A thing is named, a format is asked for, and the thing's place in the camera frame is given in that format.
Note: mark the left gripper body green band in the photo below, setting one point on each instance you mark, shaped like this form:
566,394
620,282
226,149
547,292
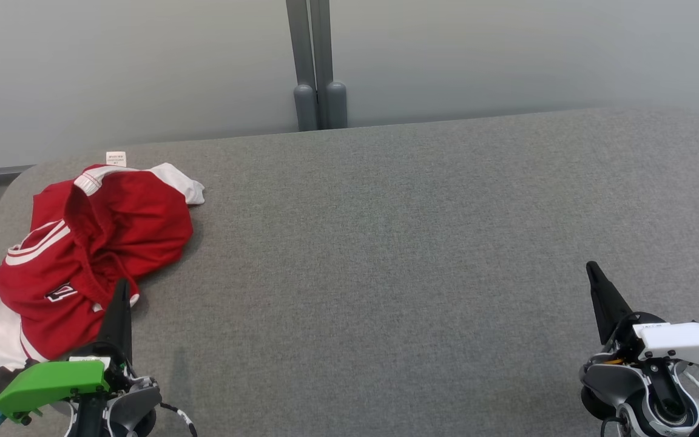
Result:
52,382

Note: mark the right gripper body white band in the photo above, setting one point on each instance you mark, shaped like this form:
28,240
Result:
683,340

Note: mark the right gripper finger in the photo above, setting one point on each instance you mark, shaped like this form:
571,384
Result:
607,303

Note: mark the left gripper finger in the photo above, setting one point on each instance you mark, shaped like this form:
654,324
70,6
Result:
120,321

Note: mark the red white basketball jersey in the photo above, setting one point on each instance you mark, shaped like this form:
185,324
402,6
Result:
52,315

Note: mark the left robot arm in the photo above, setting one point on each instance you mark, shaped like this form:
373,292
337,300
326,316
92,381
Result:
137,400

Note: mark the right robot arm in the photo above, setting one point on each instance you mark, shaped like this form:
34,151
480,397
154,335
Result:
610,382

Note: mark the grey partition post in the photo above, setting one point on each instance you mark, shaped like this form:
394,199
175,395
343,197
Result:
301,60
331,103

